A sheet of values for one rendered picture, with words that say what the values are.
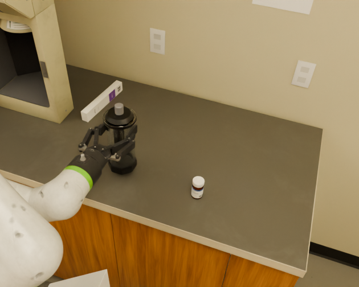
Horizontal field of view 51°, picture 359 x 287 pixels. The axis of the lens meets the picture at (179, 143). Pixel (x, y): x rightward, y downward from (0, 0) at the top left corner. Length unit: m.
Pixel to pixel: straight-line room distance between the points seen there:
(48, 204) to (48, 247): 0.24
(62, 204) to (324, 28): 1.09
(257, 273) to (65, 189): 0.73
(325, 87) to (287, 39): 0.26
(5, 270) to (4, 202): 0.12
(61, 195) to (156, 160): 0.55
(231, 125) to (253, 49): 0.32
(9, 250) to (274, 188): 0.95
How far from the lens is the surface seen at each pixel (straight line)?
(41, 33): 1.43
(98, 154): 1.13
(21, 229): 0.78
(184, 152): 1.49
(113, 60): 1.89
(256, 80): 1.68
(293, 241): 1.32
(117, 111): 1.22
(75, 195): 1.02
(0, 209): 0.79
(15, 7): 1.32
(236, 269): 1.42
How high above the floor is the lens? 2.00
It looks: 44 degrees down
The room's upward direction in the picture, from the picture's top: 4 degrees clockwise
